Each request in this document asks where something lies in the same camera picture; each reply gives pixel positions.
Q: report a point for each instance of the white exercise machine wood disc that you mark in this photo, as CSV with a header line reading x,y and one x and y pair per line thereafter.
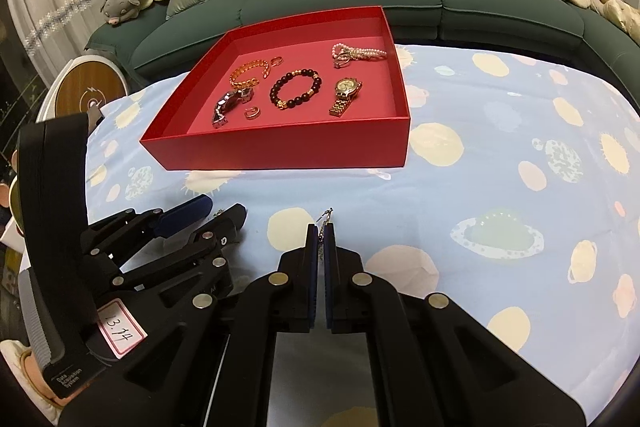
x,y
86,82

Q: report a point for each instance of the gold chain bangle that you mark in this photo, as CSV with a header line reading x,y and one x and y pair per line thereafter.
x,y
248,75

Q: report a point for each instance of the red shallow box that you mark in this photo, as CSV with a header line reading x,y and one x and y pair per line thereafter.
x,y
287,125

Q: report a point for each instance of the silver wristwatch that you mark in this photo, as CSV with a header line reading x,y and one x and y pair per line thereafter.
x,y
228,102

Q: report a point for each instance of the planet print blue tablecloth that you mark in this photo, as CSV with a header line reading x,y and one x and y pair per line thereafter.
x,y
519,200

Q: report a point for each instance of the gold wristwatch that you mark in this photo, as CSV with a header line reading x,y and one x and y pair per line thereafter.
x,y
346,90

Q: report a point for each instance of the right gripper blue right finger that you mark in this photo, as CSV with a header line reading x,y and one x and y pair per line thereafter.
x,y
332,280

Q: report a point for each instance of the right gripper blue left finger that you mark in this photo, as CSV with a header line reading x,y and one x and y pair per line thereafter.
x,y
308,277

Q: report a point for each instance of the person left hand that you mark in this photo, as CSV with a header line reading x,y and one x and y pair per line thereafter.
x,y
24,367

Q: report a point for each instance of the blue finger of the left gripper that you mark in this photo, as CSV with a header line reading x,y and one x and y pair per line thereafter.
x,y
216,234
183,216

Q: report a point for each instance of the cream satin blanket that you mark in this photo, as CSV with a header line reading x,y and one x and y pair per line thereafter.
x,y
621,14

